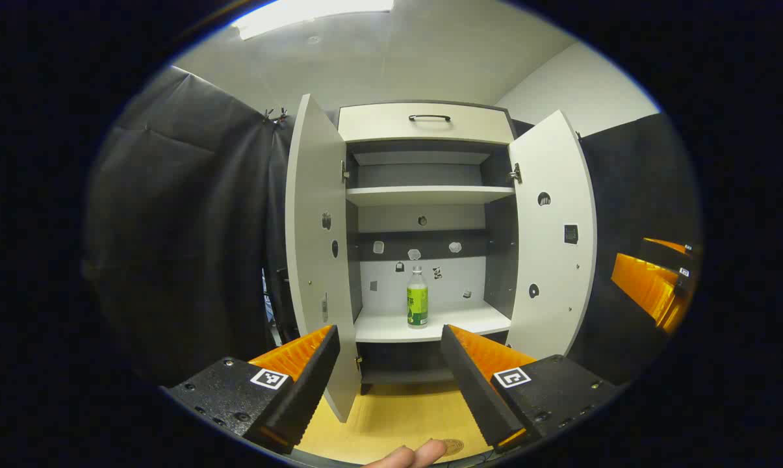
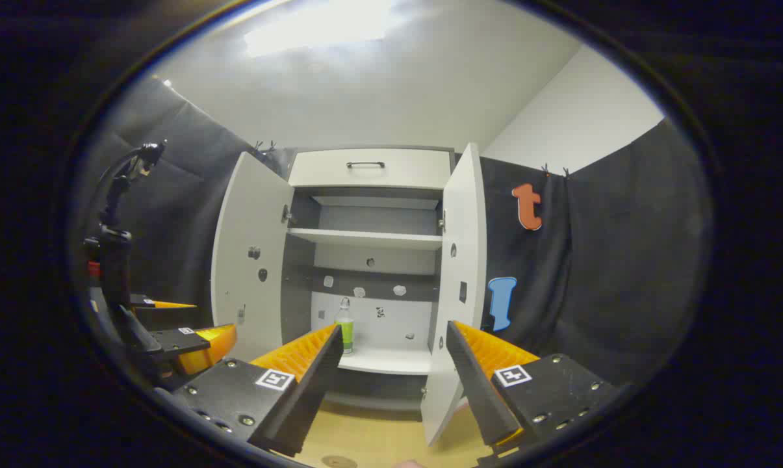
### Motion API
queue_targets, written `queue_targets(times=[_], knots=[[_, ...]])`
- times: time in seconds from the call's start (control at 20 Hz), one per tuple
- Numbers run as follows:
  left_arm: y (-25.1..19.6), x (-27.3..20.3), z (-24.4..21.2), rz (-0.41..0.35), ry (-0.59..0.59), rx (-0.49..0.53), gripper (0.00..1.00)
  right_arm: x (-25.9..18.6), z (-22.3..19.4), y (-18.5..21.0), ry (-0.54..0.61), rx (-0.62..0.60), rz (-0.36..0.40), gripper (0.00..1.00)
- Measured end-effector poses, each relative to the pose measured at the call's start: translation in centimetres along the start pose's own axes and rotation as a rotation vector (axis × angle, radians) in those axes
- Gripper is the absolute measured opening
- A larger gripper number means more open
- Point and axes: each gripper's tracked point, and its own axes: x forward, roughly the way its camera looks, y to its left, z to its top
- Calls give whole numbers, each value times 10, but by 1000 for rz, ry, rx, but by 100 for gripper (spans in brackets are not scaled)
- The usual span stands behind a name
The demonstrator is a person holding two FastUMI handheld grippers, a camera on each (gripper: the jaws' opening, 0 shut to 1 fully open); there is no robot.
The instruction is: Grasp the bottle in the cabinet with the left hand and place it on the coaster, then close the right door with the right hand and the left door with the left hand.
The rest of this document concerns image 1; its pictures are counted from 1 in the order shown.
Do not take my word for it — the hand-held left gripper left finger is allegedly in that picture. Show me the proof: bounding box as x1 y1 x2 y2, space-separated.
164 324 341 454

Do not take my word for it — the white cabinet shelf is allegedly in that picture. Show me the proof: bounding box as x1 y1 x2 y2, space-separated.
354 302 512 343
346 185 517 207

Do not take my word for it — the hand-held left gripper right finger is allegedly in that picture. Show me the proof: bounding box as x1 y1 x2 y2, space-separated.
441 324 619 448

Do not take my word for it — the white and grey cabinet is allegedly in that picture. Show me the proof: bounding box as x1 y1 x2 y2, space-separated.
337 101 520 396

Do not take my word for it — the white cabinet door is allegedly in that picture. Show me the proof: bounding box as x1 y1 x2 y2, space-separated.
508 109 598 361
285 94 364 423

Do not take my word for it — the clear bottle with green label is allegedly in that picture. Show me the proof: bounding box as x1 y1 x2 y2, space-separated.
407 265 429 329

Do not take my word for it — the white drawer front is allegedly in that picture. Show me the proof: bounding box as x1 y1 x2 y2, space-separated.
338 102 515 145

